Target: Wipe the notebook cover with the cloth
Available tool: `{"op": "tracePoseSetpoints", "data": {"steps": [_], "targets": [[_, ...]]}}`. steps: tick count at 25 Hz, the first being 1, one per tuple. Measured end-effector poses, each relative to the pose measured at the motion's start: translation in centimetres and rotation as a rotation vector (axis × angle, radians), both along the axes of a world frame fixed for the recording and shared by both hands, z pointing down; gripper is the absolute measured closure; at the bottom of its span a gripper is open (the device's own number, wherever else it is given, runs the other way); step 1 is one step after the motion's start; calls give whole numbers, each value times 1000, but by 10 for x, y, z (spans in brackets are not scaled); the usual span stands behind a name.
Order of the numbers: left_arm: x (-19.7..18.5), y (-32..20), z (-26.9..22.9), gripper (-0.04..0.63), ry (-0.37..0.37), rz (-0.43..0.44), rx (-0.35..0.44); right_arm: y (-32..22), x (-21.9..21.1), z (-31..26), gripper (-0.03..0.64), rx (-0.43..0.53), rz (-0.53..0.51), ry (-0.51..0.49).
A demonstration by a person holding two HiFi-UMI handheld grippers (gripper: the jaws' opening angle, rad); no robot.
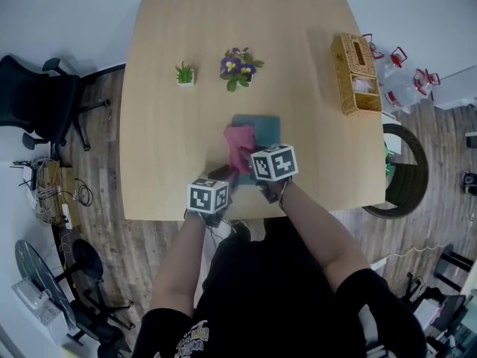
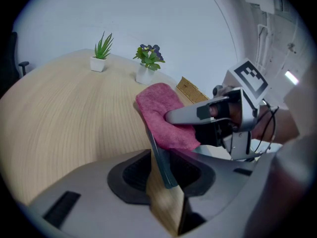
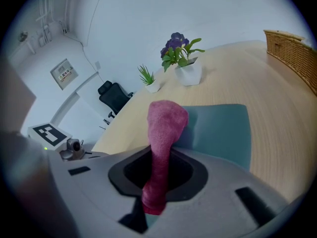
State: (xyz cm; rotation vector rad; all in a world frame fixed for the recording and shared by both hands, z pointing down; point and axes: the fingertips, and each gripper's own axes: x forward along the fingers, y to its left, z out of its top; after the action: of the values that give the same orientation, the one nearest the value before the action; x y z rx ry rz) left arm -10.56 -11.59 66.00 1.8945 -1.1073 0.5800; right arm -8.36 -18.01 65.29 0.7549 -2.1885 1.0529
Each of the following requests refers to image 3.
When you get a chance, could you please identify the black office chair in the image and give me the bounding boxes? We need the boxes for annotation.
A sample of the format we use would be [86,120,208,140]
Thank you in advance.
[98,80,134,119]

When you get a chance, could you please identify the pink cloth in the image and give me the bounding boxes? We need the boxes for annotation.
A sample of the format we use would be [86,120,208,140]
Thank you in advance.
[141,100,189,216]

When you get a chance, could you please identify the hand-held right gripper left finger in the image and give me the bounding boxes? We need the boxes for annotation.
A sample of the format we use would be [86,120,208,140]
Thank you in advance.
[48,145,152,238]

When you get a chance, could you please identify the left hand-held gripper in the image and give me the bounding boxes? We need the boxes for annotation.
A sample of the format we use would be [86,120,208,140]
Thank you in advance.
[27,123,109,161]

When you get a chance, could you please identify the purple flower plant white pot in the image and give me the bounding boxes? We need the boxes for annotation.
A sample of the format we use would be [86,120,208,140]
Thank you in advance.
[160,32,206,86]

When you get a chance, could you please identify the white conduit pipes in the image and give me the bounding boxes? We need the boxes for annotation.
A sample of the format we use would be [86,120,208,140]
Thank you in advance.
[36,0,72,36]

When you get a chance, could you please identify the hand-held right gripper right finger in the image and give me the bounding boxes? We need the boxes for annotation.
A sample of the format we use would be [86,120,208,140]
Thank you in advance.
[148,146,295,238]

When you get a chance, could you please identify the grey electrical wall panel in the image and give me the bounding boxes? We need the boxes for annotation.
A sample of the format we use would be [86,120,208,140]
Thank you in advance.
[50,58,79,91]

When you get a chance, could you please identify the small spiky plant white pot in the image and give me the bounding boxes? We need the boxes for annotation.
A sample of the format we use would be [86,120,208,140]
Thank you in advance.
[137,63,161,93]

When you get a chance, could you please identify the wicker tissue box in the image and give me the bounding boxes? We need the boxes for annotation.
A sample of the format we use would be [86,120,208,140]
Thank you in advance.
[263,29,317,95]

